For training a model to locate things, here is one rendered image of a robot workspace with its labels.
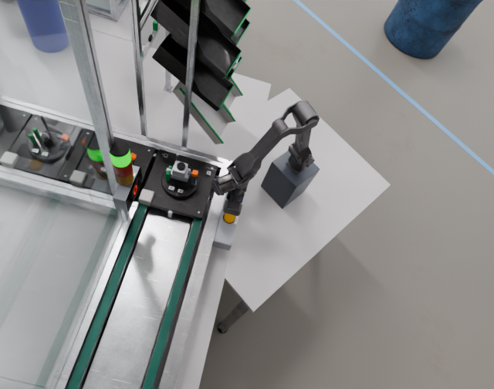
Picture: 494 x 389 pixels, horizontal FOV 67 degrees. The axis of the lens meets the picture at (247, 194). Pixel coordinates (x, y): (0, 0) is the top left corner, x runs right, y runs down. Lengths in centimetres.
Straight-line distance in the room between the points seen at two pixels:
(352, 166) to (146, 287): 107
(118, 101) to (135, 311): 94
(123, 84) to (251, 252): 97
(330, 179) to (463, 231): 168
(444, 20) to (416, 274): 225
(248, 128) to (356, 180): 55
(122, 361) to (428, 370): 193
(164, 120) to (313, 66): 204
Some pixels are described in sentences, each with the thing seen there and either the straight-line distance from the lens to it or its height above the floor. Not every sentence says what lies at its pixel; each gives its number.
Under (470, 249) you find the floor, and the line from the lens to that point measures 320.
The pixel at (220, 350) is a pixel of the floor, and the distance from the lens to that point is 226.
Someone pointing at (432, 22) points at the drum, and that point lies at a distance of 397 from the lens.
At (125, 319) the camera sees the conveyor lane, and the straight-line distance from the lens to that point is 134.
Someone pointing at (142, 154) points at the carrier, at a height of 97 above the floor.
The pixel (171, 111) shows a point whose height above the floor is 86.
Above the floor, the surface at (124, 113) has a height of 86.
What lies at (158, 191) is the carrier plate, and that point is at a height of 97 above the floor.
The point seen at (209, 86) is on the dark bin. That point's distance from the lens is 140.
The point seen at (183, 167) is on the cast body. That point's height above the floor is 110.
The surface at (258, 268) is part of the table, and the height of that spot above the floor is 86.
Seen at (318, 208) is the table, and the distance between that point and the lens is 165.
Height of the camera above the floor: 223
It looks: 61 degrees down
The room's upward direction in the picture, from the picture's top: 23 degrees clockwise
